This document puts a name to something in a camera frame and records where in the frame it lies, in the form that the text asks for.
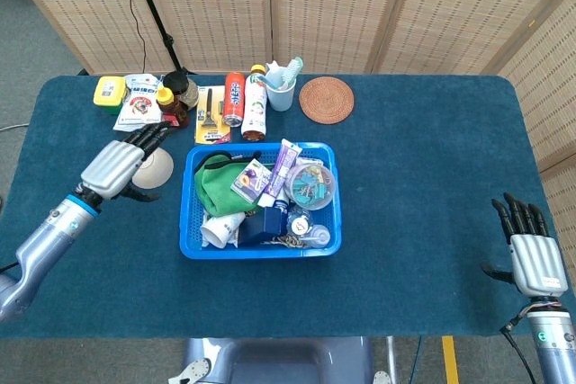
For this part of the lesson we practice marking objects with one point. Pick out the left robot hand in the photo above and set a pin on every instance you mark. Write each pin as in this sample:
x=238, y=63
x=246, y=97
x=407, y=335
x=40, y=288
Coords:
x=112, y=168

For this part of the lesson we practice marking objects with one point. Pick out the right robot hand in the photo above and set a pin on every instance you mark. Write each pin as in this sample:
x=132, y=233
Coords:
x=537, y=262

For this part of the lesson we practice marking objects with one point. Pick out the beige ribbed bowl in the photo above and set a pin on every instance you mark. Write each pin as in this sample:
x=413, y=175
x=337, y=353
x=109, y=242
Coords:
x=157, y=172

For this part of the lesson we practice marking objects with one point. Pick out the dark blue box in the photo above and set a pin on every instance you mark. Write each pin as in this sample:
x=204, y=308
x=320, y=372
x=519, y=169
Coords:
x=261, y=224

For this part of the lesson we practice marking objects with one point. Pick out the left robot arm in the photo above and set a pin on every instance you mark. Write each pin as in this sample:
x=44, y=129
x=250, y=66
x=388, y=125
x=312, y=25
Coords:
x=45, y=240

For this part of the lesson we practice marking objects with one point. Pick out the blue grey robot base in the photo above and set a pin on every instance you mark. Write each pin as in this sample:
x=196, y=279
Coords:
x=279, y=361

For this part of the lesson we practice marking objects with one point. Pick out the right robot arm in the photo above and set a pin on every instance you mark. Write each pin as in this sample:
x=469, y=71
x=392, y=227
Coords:
x=553, y=348

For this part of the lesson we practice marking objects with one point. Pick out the blue plastic basket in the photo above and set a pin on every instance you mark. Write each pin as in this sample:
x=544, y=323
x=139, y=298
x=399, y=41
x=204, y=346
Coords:
x=258, y=251

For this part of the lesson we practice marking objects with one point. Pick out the white printed snack packet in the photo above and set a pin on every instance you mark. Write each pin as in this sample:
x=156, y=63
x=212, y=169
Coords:
x=137, y=107

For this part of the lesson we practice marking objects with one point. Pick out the green box yellow lid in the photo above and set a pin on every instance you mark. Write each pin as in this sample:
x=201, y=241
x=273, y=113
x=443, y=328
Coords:
x=109, y=91

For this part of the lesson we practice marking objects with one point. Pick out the honey bottle yellow cap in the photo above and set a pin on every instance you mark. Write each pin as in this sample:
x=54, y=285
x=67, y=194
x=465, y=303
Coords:
x=165, y=97

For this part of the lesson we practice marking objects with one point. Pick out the green microfiber cloth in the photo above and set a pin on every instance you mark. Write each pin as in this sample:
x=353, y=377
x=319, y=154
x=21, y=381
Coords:
x=216, y=190

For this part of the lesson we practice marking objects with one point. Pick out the glass jar black lid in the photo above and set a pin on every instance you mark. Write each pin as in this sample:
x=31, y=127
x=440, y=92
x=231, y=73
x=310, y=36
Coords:
x=176, y=83

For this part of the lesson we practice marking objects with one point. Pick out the razor on yellow card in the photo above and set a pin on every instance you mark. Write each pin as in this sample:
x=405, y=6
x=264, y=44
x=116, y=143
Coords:
x=209, y=118

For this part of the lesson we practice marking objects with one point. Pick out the white floral paper cup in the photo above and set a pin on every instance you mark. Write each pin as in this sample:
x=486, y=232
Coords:
x=220, y=229

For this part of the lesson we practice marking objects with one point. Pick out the small purple white box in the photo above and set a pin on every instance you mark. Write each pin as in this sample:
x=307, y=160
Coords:
x=249, y=181

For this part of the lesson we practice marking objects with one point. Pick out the teal table cloth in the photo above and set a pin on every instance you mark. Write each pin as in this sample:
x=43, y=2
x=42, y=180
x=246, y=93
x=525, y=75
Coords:
x=405, y=222

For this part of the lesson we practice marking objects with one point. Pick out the orange drink can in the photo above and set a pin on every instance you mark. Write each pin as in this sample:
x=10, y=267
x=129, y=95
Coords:
x=234, y=96

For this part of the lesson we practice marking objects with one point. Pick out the white bottle orange cap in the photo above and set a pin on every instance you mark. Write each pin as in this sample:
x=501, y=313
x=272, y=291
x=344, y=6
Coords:
x=254, y=109

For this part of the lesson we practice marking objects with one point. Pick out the black stand pole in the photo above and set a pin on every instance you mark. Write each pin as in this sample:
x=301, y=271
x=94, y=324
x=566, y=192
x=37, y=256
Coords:
x=155, y=11

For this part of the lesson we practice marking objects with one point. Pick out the purple toothpaste tube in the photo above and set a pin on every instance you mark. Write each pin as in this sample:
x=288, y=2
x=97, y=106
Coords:
x=281, y=168

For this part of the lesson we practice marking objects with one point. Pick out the metal table leg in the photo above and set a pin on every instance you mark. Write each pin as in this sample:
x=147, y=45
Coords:
x=392, y=361

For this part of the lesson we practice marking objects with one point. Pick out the blue toothbrush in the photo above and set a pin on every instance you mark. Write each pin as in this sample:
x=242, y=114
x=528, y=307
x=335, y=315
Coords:
x=270, y=82

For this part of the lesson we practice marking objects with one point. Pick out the light blue cup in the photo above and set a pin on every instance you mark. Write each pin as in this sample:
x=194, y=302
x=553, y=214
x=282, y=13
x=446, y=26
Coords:
x=281, y=98

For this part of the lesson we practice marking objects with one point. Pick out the white item in cup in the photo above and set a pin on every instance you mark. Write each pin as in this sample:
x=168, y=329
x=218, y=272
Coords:
x=274, y=70

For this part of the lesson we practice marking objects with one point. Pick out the clear water bottle white cap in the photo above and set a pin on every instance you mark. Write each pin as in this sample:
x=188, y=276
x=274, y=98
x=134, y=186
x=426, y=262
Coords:
x=298, y=223

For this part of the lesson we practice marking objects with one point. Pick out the clear tub of binder clips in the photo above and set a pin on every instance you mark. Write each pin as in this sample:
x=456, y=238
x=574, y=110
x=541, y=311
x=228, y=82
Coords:
x=310, y=186

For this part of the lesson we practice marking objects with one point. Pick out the green toothbrush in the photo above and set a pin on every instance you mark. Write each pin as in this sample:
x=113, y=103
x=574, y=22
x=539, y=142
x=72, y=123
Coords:
x=293, y=68

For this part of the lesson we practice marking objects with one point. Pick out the white squeeze bottle bent spout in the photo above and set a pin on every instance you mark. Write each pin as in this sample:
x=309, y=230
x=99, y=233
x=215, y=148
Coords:
x=319, y=235

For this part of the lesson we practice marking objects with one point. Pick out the round woven coaster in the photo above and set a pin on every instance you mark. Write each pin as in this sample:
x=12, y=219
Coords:
x=326, y=100

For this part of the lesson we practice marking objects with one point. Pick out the bamboo folding screen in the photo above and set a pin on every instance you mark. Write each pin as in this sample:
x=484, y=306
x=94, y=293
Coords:
x=337, y=6

